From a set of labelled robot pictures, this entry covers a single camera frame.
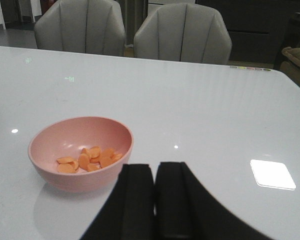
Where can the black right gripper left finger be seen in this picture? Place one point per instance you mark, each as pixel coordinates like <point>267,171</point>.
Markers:
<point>128,213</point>

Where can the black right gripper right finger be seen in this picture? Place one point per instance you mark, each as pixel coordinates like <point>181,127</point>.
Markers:
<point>185,210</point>

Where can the orange ham slices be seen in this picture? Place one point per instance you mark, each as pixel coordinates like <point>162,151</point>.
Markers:
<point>89,160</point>

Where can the pink bowl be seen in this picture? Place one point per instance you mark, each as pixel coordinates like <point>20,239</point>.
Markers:
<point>66,138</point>

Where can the right grey upholstered chair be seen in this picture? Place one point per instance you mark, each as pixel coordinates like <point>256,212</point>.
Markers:
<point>184,32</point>

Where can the grey upholstered chair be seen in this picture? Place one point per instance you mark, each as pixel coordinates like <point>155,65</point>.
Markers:
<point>82,26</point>
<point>184,32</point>

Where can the beige cushion seat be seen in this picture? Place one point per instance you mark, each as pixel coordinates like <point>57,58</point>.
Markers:
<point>291,64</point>

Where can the left grey upholstered chair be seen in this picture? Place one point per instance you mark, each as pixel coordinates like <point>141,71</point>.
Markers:
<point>82,26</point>

